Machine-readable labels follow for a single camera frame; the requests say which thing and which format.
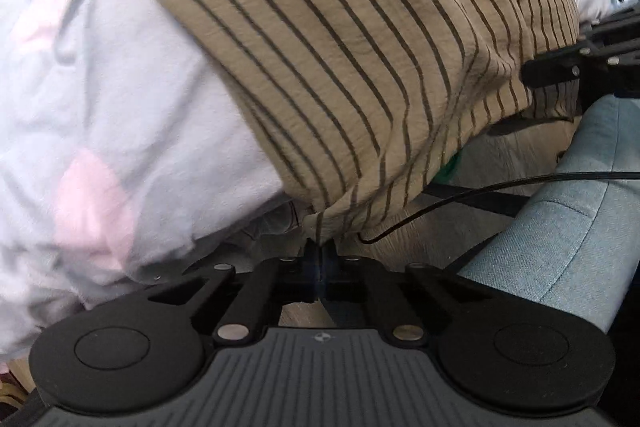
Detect striped olive shirt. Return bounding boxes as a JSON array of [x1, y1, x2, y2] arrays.
[[107, 0, 584, 246]]

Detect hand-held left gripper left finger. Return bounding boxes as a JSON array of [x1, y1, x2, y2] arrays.
[[147, 239, 317, 348]]

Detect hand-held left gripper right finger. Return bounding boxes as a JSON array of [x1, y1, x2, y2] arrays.
[[316, 240, 496, 348]]

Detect polka dot bed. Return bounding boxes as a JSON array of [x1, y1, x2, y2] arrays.
[[0, 0, 640, 361]]

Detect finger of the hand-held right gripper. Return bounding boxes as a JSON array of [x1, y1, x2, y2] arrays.
[[520, 38, 640, 100], [579, 6, 640, 50]]

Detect person's blue-grey trouser leg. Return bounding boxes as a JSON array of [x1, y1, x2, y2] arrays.
[[457, 94, 640, 336]]

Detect black cable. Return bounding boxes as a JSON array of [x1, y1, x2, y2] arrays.
[[357, 171, 640, 246]]

